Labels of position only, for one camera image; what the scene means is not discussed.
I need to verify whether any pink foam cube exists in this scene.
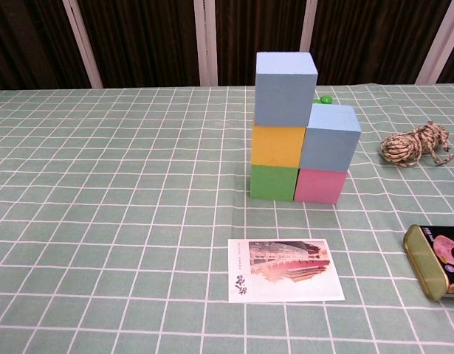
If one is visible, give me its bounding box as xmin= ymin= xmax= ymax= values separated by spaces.
xmin=293 ymin=168 xmax=349 ymax=204

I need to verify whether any light blue foam cube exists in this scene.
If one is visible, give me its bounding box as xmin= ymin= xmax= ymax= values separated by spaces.
xmin=255 ymin=52 xmax=320 ymax=128
xmin=299 ymin=104 xmax=362 ymax=173

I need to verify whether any green foam cube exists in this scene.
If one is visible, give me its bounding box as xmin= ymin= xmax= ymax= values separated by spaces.
xmin=250 ymin=164 xmax=300 ymax=203

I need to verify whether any yellow foam cube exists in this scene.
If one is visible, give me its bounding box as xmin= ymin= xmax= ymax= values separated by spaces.
xmin=251 ymin=123 xmax=307 ymax=169

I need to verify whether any white picture postcard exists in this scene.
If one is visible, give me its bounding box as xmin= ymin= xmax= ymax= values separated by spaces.
xmin=227 ymin=238 xmax=345 ymax=304

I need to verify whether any green checked tablecloth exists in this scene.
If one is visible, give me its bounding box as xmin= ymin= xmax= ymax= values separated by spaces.
xmin=0 ymin=83 xmax=454 ymax=354

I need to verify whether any dark brown curtain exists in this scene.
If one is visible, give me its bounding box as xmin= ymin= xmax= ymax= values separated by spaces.
xmin=0 ymin=0 xmax=454 ymax=91

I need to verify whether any black gold meat tin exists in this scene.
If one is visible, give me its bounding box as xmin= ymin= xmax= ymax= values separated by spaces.
xmin=402 ymin=224 xmax=454 ymax=302

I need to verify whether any white frame post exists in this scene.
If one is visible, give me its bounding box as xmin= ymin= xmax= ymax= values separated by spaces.
xmin=193 ymin=0 xmax=219 ymax=87
xmin=295 ymin=0 xmax=318 ymax=86
xmin=416 ymin=0 xmax=454 ymax=84
xmin=62 ymin=0 xmax=104 ymax=89

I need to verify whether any beige braided rope bundle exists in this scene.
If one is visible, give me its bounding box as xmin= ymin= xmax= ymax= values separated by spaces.
xmin=380 ymin=120 xmax=454 ymax=169

